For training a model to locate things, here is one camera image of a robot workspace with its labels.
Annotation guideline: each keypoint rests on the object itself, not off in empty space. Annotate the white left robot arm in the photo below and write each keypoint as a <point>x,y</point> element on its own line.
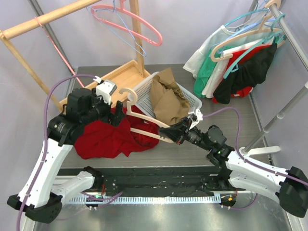
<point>39,200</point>

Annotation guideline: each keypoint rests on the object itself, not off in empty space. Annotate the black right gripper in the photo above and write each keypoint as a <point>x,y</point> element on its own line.
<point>180,129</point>

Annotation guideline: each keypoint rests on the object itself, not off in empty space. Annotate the black garment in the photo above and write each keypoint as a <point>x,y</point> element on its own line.
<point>250,73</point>

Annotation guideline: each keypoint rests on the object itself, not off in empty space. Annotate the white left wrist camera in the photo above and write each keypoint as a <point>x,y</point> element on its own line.
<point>106,87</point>

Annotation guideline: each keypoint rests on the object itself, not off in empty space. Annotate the beige hanger on metal rack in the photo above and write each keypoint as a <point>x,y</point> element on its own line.
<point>247,31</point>

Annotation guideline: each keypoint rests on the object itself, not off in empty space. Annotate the pink wire hanger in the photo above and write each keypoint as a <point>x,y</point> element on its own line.
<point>55,46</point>

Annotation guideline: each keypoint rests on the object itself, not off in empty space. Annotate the white mesh basket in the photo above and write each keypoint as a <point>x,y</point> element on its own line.
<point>143,96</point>

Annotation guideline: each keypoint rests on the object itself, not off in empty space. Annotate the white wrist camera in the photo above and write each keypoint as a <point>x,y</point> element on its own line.
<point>106,87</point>
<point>195,115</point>

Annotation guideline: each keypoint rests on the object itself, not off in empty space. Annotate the white garment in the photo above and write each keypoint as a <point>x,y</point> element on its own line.
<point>206,72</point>

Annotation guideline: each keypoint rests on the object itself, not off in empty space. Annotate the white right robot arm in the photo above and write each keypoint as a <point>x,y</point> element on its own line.
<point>287,187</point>

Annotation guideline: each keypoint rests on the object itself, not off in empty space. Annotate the thick pink plastic hanger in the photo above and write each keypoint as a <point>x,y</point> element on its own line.
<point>137,21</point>

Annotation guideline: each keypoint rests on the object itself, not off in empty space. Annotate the green garment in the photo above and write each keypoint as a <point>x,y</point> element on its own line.
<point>236,76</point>

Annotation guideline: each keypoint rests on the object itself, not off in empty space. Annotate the teal plastic hanger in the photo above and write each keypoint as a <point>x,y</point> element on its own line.
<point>275,35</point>

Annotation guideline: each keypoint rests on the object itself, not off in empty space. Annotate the metal clothes rack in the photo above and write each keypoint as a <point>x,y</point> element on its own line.
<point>282,100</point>

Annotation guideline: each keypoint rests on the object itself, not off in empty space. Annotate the tan cloth in basket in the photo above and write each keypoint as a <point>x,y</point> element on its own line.
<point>167,99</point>

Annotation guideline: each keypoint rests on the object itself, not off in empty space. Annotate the red skirt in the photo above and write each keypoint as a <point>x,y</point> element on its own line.
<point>104,140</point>

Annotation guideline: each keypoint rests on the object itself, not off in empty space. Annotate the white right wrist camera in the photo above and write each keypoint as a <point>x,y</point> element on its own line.
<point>195,115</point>

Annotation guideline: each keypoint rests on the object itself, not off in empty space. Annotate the light blue hanger on rack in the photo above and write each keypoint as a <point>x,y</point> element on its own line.
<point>261,11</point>

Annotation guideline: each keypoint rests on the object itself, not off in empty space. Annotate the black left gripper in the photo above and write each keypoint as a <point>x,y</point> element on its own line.
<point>114,119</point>

